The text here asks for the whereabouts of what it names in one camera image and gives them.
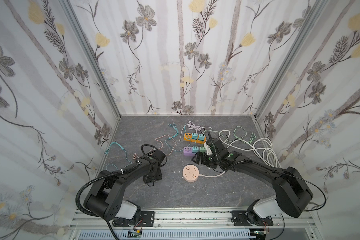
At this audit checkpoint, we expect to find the light green charging cable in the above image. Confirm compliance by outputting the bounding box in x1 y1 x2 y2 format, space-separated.
218 125 257 145

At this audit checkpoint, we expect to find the teal charger black cable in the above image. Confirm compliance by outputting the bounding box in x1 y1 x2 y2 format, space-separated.
197 127 226 143

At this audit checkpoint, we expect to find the purple power strip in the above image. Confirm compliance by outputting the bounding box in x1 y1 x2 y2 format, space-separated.
183 146 200 157

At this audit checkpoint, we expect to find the pink round power strip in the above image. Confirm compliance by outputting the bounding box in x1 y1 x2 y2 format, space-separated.
182 165 200 183

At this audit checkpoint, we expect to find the orange power strip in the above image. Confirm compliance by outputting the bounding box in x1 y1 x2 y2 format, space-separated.
184 133 206 145

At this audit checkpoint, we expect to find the teal charger white cable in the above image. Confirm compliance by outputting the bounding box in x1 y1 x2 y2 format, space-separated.
179 120 205 141

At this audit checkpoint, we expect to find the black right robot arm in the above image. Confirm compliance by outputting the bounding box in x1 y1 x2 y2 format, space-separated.
192 139 314 226

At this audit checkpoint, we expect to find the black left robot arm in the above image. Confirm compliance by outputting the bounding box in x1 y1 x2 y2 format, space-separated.
75 149 168 223

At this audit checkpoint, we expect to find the black corrugated cable conduit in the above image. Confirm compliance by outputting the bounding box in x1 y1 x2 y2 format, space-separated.
74 169 124 217

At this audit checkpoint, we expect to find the white power strip cables bundle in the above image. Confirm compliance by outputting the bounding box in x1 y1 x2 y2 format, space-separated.
199 129 281 178

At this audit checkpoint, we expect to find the teal charging cable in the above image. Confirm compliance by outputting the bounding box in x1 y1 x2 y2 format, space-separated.
103 140 133 172

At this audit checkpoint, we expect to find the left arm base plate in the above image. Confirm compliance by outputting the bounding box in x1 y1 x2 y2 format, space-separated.
112 211 155 227

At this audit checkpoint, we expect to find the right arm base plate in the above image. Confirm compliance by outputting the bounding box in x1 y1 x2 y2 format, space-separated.
231 211 274 227

